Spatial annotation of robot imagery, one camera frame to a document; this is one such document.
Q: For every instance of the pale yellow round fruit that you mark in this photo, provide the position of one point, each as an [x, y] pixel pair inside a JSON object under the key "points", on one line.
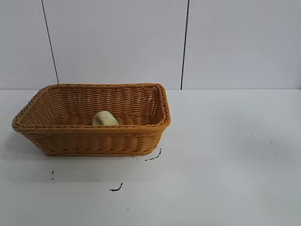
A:
{"points": [[104, 119]]}

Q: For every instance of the woven wicker basket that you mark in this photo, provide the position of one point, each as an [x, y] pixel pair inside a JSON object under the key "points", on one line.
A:
{"points": [[94, 139]]}

